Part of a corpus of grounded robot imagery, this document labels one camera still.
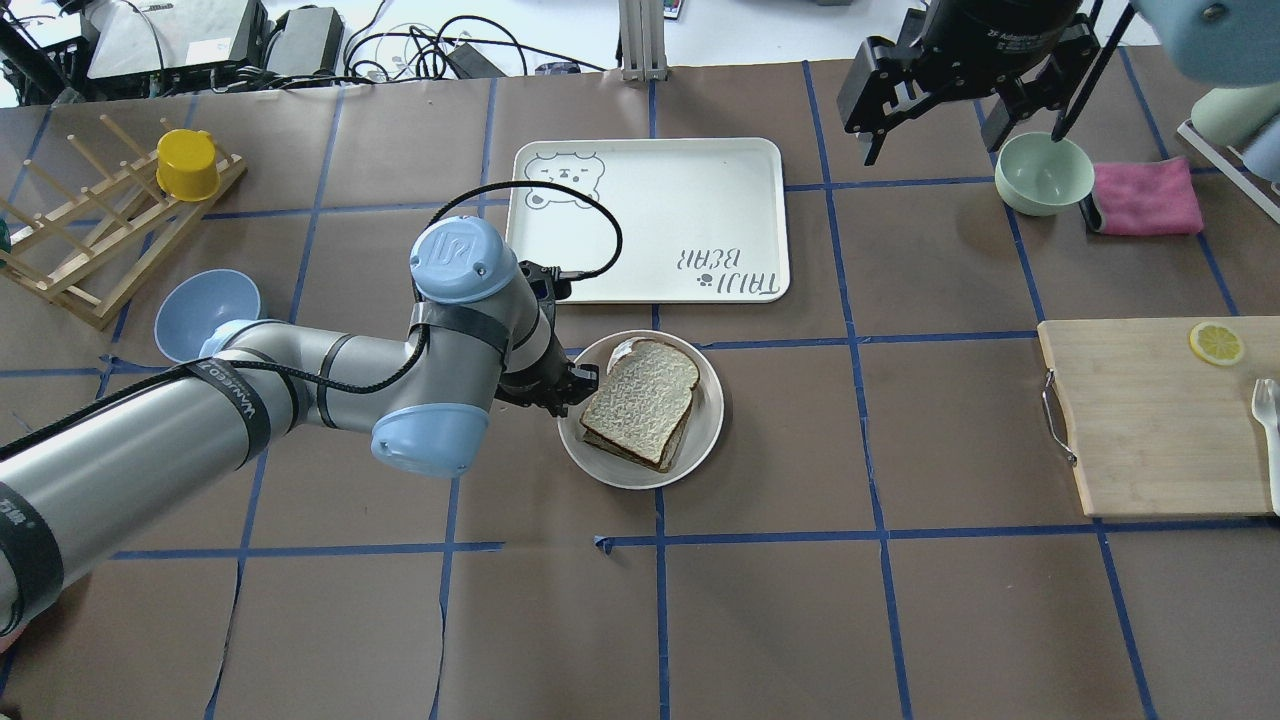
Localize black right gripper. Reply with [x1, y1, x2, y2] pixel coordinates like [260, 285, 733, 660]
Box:
[837, 1, 1101, 167]

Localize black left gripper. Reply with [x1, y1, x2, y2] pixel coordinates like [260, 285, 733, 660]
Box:
[495, 260, 600, 418]

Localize bread slice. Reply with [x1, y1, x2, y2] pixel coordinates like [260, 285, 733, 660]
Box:
[579, 338, 701, 428]
[581, 418, 689, 473]

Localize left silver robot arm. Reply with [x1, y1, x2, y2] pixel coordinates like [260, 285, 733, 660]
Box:
[1, 217, 600, 635]

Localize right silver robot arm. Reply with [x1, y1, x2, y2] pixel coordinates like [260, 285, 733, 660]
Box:
[837, 1, 1279, 165]

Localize bread slice on plate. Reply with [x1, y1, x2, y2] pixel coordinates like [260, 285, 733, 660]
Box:
[581, 418, 689, 473]

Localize fried egg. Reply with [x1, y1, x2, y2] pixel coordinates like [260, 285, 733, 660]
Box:
[605, 337, 640, 374]

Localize light green bowl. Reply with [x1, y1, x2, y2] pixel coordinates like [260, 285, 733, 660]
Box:
[995, 132, 1094, 217]

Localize cream bear tray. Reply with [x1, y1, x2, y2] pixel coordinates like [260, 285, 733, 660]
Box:
[506, 137, 792, 304]

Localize pink cloth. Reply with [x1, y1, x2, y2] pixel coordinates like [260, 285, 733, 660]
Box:
[1076, 156, 1204, 237]

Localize green cup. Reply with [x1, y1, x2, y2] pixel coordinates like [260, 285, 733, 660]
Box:
[1190, 82, 1279, 147]

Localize blue cup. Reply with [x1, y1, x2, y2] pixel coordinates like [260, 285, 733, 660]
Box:
[1242, 119, 1280, 184]

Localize lemon half slice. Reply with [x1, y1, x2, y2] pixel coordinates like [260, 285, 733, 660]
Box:
[1188, 322, 1245, 366]

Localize blue bowl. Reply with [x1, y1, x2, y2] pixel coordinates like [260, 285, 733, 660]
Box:
[154, 268, 266, 363]

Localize wooden cutting board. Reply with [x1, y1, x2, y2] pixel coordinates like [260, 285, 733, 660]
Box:
[1037, 316, 1279, 518]

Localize black power brick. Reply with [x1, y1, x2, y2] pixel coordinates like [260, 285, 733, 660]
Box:
[264, 6, 346, 76]

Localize yellow mug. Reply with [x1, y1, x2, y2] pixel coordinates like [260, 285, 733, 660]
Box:
[156, 129, 221, 202]

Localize white plastic knife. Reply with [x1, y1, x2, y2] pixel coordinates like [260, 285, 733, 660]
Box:
[1251, 378, 1279, 516]

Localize wooden mug rack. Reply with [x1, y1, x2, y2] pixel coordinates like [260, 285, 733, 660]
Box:
[1, 113, 247, 331]

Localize black computer box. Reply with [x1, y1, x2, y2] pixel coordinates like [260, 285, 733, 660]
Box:
[86, 1, 268, 83]

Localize white wire cup rack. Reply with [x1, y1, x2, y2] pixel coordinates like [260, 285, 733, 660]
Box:
[1178, 119, 1279, 225]

